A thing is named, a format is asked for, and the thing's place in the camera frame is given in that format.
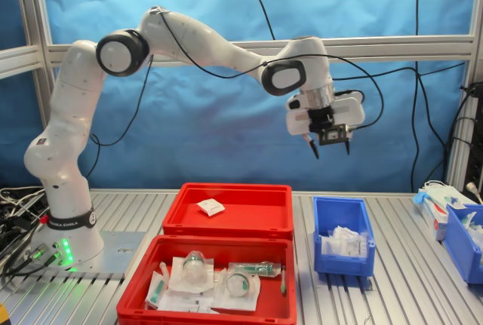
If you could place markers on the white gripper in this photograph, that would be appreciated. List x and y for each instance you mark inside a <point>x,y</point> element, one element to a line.
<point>296,123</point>

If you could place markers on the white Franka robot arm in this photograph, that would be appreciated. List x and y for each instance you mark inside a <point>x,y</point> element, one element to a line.
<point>211,46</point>

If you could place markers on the yellow emergency stop box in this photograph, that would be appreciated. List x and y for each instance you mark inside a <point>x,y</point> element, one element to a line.
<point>3,313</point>

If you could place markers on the blue plastic storage bin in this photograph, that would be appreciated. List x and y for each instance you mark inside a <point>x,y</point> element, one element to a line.
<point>458,249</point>
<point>339,212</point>

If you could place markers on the red plastic crate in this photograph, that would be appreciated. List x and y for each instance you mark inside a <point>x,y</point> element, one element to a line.
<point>271,295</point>
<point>264,204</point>

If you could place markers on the heap of clear bandage packets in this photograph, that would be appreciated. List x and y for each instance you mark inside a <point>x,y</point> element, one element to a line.
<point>354,242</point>

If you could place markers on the white carton with red print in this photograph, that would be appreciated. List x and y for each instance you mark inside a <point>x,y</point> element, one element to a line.
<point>434,221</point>

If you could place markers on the printed flat bandage packet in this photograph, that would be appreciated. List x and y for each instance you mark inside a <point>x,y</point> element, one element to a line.
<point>211,207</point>

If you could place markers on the green syringe packet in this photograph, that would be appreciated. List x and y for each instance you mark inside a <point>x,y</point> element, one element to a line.
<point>256,267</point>

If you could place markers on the black electronics rack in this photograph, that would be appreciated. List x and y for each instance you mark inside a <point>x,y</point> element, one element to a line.
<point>476,144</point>

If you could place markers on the blue fabric curtain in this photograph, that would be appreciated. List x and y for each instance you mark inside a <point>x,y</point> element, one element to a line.
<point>339,0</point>

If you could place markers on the white packets heap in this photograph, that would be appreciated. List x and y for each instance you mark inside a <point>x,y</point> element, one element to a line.
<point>471,225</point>

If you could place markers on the clear dome filter packet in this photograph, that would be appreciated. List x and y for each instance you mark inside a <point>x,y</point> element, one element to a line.
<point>194,264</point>
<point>237,283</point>

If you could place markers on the white syringe packet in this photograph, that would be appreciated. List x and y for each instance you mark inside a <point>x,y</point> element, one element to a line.
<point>165,270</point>

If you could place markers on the flat white paper packet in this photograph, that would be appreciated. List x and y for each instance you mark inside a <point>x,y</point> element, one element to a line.
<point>185,302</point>

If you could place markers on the green needle packet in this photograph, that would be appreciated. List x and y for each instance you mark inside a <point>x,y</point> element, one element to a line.
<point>158,289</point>

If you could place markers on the small red knob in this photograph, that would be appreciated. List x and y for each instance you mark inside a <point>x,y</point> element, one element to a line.
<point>44,219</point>

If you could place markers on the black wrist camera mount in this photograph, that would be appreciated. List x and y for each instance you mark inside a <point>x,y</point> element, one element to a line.
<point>332,134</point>

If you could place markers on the long aluminium frame rail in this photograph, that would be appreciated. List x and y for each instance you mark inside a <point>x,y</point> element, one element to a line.
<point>415,46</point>

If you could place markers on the aluminium frame post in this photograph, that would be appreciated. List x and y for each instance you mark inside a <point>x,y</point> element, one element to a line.
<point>476,19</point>
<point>35,0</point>

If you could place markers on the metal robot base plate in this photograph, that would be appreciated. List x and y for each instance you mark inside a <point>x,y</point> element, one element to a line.
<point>120,253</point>

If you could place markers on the short aluminium frame rail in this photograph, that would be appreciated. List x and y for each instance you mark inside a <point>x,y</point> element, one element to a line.
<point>19,59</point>

